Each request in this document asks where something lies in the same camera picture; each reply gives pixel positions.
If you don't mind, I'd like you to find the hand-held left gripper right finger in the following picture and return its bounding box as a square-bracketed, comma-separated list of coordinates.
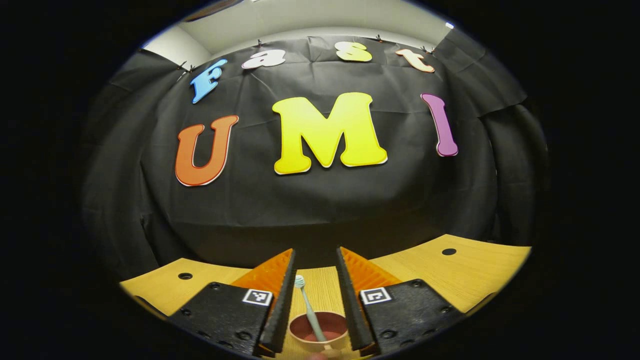
[336, 246, 466, 353]

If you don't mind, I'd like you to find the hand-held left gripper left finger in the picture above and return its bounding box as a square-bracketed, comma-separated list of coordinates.
[167, 248, 297, 357]

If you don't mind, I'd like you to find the mint green toothbrush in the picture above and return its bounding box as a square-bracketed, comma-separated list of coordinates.
[294, 274, 328, 343]

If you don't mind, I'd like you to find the beige cup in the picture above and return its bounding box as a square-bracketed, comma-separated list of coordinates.
[288, 311, 349, 358]

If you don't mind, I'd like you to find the wooden desktop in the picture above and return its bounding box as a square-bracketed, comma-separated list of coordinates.
[119, 234, 532, 360]

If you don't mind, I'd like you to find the black backdrop cloth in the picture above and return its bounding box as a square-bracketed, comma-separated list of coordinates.
[80, 27, 548, 281]

